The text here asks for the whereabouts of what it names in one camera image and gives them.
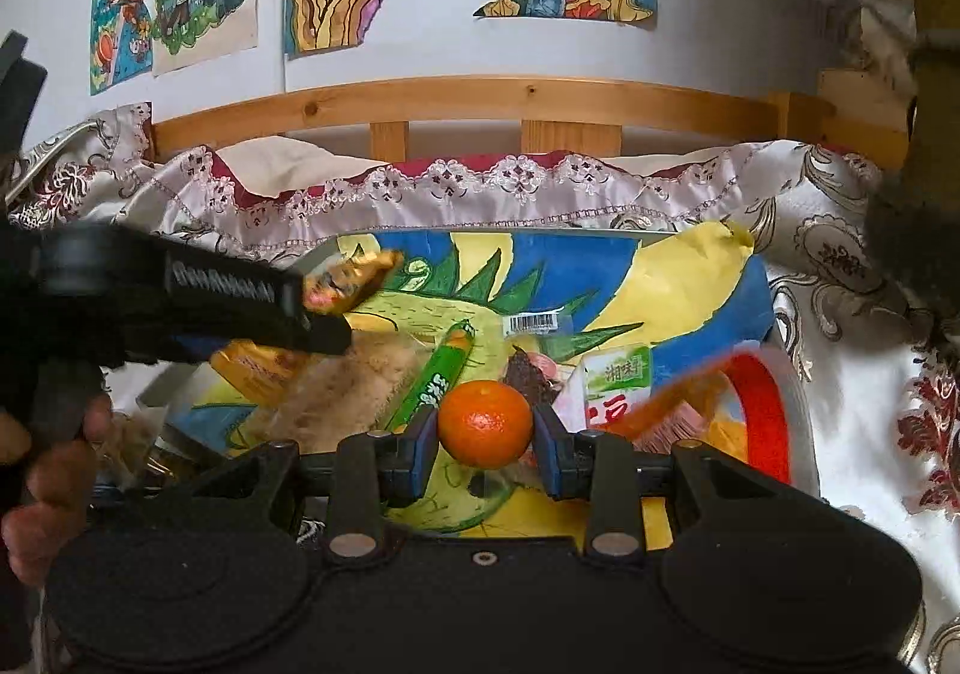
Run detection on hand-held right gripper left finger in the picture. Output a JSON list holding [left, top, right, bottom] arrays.
[[187, 404, 440, 565]]

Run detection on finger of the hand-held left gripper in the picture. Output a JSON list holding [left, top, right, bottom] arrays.
[[159, 240, 314, 319], [126, 310, 353, 363]]

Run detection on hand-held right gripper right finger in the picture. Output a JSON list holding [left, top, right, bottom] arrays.
[[534, 405, 781, 562]]

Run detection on orange snack packet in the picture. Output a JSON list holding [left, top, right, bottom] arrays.
[[208, 339, 310, 407]]

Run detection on mandarin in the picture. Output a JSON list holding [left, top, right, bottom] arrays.
[[437, 379, 535, 471]]

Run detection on gold snack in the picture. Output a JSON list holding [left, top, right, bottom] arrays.
[[302, 249, 406, 315]]

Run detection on green stick snack packet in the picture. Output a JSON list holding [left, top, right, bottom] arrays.
[[386, 319, 479, 434]]

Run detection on dark jerky packet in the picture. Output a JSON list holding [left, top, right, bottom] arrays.
[[501, 310, 575, 409]]

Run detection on shallow grey box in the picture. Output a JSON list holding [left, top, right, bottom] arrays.
[[139, 228, 822, 544]]

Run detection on green label snack packet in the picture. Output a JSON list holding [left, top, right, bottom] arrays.
[[576, 342, 655, 437]]

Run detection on red orange brush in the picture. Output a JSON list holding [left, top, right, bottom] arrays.
[[619, 350, 751, 454]]

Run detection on clear nut bar packet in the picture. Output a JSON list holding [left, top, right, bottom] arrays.
[[94, 411, 226, 495]]

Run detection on person's left hand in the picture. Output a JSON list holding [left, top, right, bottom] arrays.
[[0, 391, 115, 585]]

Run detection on cream pillow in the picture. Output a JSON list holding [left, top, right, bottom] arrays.
[[217, 134, 391, 199]]

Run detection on dinosaur drawing paper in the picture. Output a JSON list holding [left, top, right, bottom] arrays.
[[187, 228, 775, 540]]

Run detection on lace-trimmed pink cloth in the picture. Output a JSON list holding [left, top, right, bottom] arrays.
[[112, 145, 758, 263]]

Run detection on red-haired girl drawing, blue background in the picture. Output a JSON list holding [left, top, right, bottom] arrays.
[[90, 0, 164, 95]]

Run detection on floral printed satin blanket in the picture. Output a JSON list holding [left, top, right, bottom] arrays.
[[0, 104, 960, 674]]

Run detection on yellow wooden bed end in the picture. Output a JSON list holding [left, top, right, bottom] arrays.
[[817, 70, 914, 170]]

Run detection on brown fuzzy garment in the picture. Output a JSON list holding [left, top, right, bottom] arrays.
[[862, 0, 960, 347]]

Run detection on red and grey ring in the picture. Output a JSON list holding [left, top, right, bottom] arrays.
[[720, 350, 820, 495]]

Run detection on wooden bed frame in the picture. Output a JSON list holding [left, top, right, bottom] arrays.
[[150, 74, 837, 169]]

